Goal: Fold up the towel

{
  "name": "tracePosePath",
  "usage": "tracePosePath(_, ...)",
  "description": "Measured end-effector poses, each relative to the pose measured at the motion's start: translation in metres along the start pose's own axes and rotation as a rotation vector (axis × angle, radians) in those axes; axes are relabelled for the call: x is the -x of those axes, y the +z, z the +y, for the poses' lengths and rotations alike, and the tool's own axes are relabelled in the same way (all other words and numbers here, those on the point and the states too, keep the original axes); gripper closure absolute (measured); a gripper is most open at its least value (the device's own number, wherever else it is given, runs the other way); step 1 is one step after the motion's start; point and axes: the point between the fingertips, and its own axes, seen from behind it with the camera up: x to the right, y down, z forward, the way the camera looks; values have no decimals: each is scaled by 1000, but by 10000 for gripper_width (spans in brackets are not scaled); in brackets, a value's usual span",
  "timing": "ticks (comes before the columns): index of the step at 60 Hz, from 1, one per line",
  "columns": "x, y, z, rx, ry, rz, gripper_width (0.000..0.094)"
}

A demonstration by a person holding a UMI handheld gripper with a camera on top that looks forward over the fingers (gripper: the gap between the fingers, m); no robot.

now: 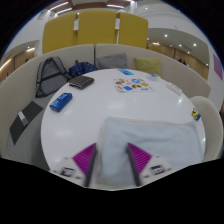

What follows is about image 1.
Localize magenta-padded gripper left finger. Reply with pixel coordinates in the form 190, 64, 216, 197
51, 142, 99, 188

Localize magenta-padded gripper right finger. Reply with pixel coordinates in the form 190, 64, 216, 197
125, 142, 174, 188

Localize light blue towel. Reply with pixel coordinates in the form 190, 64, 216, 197
96, 116, 204, 188

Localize small blue box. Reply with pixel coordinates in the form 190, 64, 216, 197
49, 92, 74, 113

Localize yellow blue toy figure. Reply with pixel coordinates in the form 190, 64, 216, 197
190, 107, 202, 122

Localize colourful sticker sheet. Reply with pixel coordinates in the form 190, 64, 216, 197
112, 77, 156, 93

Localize dark grey wallet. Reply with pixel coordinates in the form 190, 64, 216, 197
68, 75, 96, 91

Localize white armchair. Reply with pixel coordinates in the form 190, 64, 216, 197
189, 95, 224, 163

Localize flat white box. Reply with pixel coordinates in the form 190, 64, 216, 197
165, 81, 183, 96

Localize small white blue pack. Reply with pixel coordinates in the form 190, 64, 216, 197
147, 73, 162, 82

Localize blue card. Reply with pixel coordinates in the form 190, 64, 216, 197
117, 68, 135, 76

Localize grey mesh backpack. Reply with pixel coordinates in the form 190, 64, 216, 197
35, 56, 73, 99

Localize navy patterned bag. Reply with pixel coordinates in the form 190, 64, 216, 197
68, 60, 98, 78

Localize yellow-green cushion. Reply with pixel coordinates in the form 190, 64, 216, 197
133, 57, 163, 77

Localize curved beige sofa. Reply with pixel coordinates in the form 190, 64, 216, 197
0, 43, 212, 159

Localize grey cushion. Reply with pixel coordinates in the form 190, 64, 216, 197
95, 52, 129, 70

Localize ceiling lights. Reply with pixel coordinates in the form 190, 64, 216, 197
49, 0, 134, 14

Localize magenta wall poster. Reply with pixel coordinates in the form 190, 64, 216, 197
212, 53, 224, 81

